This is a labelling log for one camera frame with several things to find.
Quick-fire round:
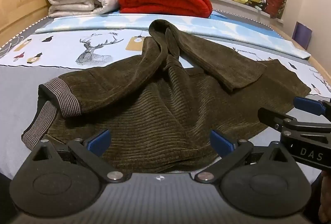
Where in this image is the purple box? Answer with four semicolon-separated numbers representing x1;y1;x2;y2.
293;21;313;50

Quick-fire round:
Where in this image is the light blue mat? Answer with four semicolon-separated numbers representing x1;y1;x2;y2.
34;11;312;60

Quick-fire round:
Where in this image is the red cushion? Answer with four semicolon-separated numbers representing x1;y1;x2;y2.
265;0;288;19

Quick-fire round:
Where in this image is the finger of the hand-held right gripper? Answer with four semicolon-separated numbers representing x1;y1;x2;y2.
293;96;331;116
258;107;298;135

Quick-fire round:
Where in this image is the deer printed bed sheet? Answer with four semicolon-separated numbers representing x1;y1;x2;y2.
0;28;331;188

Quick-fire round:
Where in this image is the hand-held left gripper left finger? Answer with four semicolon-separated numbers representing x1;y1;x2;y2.
30;129;131;183

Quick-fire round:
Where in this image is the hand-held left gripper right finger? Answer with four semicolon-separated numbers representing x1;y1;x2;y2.
194;130;296;184

